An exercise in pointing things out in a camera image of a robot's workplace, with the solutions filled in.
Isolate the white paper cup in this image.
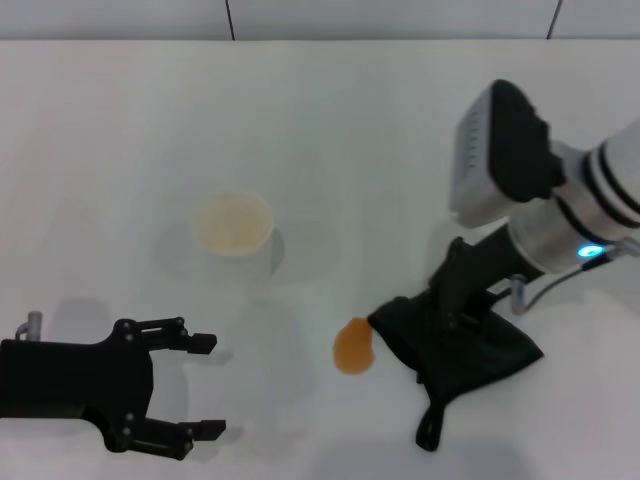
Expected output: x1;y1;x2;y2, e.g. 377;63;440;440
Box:
192;192;287;282

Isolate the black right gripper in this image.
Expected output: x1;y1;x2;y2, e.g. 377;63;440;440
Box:
427;224;545;331

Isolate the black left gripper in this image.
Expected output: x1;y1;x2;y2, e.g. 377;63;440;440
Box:
0;315;227;461

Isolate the brown water stain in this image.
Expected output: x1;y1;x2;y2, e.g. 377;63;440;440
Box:
332;317;376;376

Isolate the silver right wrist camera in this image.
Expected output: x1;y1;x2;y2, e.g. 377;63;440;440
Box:
448;78;566;229

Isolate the grey wrist cable plug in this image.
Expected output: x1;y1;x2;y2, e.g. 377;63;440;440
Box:
14;310;45;342
492;239;629;315

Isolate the grey left wrist cable plug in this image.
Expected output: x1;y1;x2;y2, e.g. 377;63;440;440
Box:
14;310;45;342

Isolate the grey right wrist cable plug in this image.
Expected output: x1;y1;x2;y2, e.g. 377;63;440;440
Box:
492;239;629;315

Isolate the dark blue rag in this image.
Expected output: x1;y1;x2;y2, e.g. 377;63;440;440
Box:
367;295;545;454

